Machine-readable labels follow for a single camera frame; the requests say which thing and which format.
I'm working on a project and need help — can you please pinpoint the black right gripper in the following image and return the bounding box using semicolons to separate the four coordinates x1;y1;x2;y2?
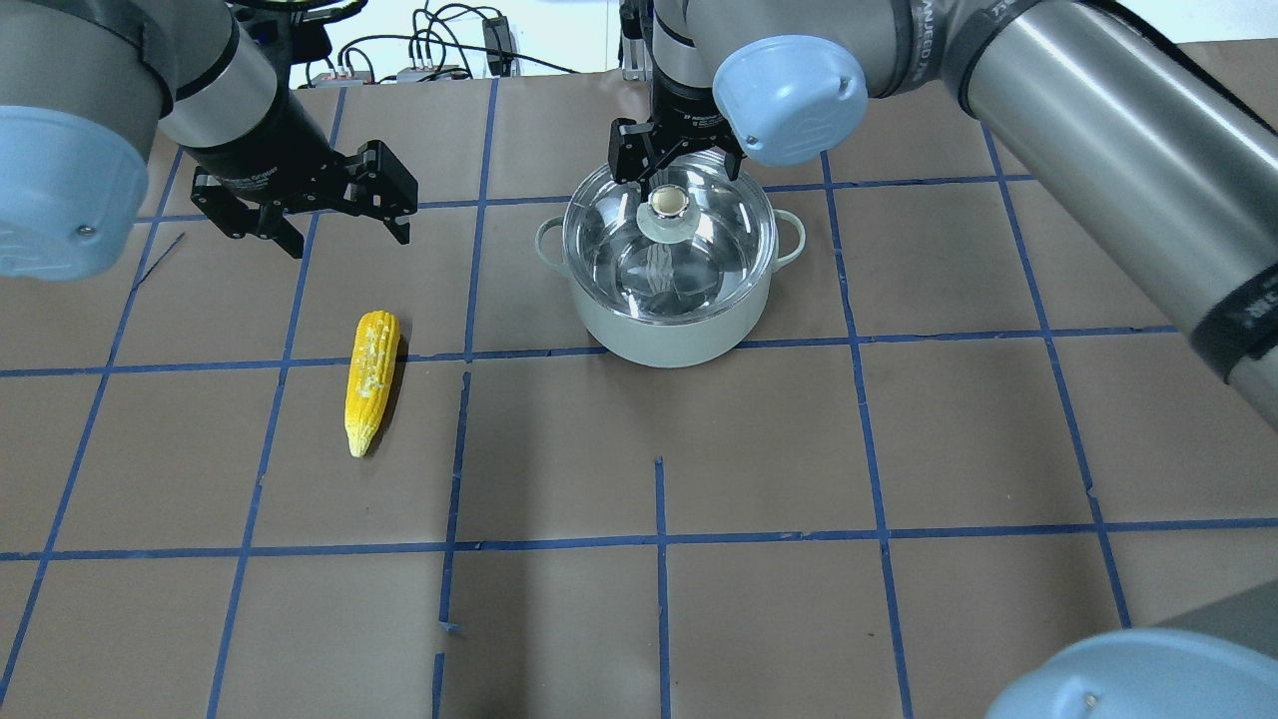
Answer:
608;70;748;192

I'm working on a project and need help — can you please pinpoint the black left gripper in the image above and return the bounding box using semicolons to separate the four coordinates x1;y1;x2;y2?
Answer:
189;100;418;261

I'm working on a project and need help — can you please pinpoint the glass pot lid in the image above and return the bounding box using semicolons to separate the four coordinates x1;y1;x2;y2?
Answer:
562;151;780;324

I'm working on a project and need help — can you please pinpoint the yellow corn cob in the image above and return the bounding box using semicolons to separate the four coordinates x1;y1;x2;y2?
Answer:
343;310;400;458

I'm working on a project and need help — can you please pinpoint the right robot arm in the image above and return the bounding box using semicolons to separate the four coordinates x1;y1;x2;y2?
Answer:
608;1;1277;423

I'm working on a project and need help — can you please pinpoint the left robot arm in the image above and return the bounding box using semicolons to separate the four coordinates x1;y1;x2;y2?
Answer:
1;1;418;282

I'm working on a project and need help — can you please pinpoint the pale green cooking pot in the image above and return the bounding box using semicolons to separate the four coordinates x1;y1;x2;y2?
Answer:
533;151;808;368

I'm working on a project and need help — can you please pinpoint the grey usb hub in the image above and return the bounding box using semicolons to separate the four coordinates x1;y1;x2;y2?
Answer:
303;66;374;88
394;64;472;86

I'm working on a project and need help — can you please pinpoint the black power adapter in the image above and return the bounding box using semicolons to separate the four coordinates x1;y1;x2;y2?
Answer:
482;15;516;77

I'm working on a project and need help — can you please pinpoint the brown paper table mat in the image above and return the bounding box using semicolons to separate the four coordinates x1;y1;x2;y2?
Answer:
1;72;1275;718

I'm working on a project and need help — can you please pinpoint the aluminium frame post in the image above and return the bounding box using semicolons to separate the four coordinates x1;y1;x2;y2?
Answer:
619;1;654;82

